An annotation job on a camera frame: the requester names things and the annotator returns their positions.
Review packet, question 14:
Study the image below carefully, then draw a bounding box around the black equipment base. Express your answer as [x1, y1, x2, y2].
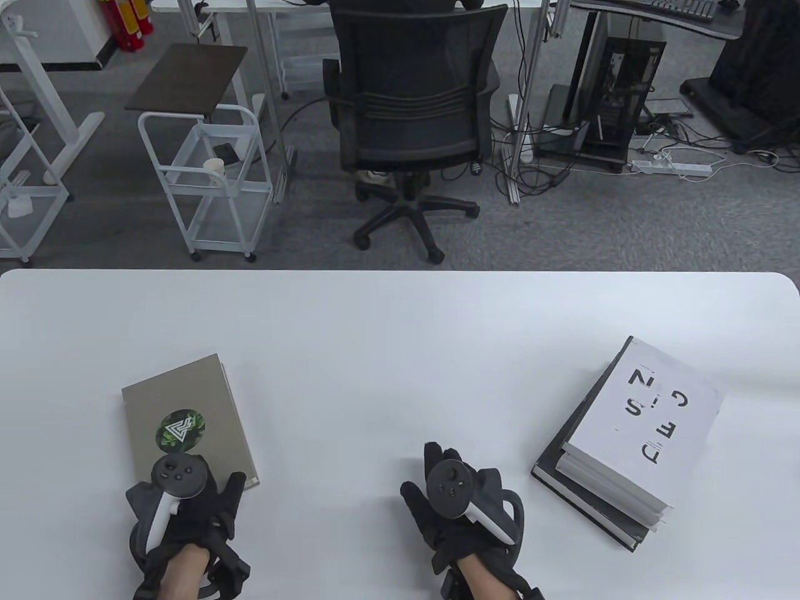
[680, 0, 800, 154]

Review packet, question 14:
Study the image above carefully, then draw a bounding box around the black mesh office chair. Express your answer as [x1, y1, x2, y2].
[322, 0, 508, 264]

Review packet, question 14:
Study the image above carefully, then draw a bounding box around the dark brown board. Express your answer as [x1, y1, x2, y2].
[125, 42, 249, 119]

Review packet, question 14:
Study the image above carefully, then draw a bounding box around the person's left hand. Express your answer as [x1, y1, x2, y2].
[125, 470, 249, 566]

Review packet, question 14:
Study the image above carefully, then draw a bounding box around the white desk stand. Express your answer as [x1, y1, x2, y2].
[0, 12, 105, 185]

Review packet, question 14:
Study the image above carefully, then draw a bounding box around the black and white controller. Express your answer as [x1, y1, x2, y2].
[426, 459, 523, 546]
[125, 454, 210, 557]

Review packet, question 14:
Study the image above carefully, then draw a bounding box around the black computer tower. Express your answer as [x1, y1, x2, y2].
[584, 36, 667, 174]

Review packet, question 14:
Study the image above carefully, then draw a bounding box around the white cable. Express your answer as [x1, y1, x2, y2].
[681, 149, 782, 183]

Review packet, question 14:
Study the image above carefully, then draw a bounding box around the person's right forearm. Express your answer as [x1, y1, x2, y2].
[459, 556, 511, 600]

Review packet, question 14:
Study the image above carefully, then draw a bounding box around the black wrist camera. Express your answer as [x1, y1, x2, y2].
[200, 549, 252, 593]

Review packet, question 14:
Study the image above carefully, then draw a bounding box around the black cable bundle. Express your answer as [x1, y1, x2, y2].
[494, 112, 579, 196]

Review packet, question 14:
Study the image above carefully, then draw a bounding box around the person's left forearm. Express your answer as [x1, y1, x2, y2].
[156, 547, 211, 600]

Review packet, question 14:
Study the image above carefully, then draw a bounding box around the dark curved desk top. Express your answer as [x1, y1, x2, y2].
[570, 0, 744, 42]

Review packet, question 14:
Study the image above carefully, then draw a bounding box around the black hardcover book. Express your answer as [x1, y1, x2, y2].
[531, 350, 654, 552]

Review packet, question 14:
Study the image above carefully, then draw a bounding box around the grey book with green circle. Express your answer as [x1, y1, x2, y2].
[121, 354, 262, 494]

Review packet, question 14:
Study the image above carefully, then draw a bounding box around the dark keyboard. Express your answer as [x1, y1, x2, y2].
[650, 0, 718, 23]

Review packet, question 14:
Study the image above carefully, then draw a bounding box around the white power strip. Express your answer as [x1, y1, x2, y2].
[631, 159, 713, 176]

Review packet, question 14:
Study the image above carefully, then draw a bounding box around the person's right hand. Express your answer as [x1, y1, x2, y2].
[400, 441, 526, 576]

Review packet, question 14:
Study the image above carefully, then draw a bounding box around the white drawer cabinet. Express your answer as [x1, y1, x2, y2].
[280, 11, 344, 96]

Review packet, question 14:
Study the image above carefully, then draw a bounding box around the white wire cart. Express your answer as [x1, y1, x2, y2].
[0, 87, 71, 263]

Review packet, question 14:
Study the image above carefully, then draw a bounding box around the white rolling cart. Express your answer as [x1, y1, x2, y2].
[137, 104, 274, 262]

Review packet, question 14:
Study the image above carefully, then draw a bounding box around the white book with black letters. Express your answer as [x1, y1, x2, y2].
[562, 336, 726, 510]

